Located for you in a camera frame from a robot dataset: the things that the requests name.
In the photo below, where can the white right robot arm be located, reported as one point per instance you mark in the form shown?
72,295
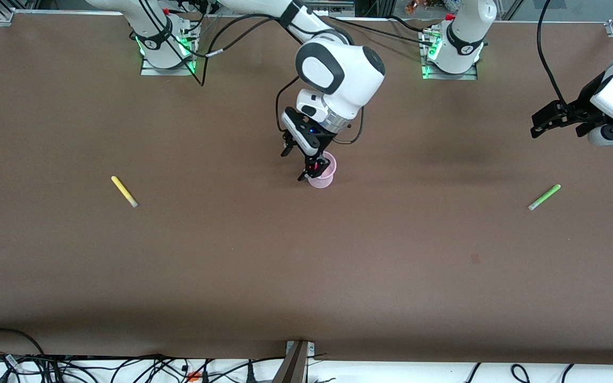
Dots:
349,69

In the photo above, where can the yellow highlighter pen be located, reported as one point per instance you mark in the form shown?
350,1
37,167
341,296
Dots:
124,191

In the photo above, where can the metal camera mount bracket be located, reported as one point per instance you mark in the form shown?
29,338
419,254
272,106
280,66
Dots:
298,361

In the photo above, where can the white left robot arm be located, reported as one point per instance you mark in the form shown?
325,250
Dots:
466,37

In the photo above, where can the pink mesh pen holder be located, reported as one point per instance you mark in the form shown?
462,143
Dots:
328,180

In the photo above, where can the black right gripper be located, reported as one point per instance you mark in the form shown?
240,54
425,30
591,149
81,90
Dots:
321,146

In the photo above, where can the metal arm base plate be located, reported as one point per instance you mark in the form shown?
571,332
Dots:
149,72
469,77

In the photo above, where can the silver metal box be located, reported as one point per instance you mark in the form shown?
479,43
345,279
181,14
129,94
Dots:
333,6

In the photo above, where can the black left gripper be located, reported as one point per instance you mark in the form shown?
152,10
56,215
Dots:
581,106

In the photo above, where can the green highlighter pen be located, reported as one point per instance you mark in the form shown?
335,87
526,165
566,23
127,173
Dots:
545,197

